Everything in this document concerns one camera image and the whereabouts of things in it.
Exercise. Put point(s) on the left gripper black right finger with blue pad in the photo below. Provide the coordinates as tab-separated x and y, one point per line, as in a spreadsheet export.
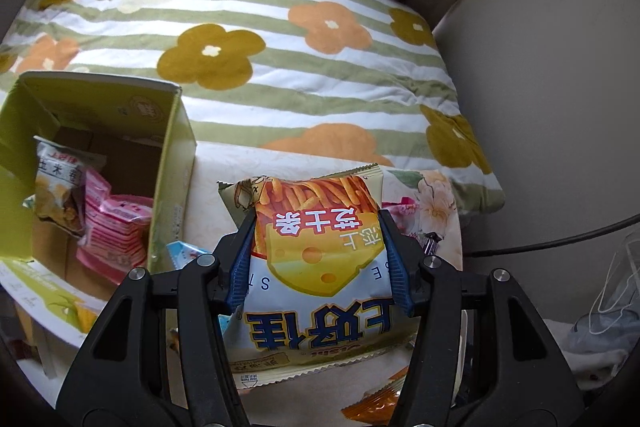
483	355

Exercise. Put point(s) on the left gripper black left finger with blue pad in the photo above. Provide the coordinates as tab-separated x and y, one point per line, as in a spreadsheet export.
119	376

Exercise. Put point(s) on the blue snowman snack bag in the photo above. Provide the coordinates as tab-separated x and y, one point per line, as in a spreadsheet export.
181	254

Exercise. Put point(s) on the pink strawberry snack bag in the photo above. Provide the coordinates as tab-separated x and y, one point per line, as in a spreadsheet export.
406	216

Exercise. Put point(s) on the cheese stick snack bag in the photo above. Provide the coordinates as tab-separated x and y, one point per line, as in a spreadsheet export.
319	291

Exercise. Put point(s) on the orange snack packet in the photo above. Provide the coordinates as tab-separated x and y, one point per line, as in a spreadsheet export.
376	407

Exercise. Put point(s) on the pink wafer packs in box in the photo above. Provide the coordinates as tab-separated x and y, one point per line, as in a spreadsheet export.
117	228

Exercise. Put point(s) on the yellow chips bag in box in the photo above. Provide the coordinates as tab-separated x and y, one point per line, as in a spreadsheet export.
60	185

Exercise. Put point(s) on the floral striped quilt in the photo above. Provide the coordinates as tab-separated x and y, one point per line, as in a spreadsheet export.
355	79

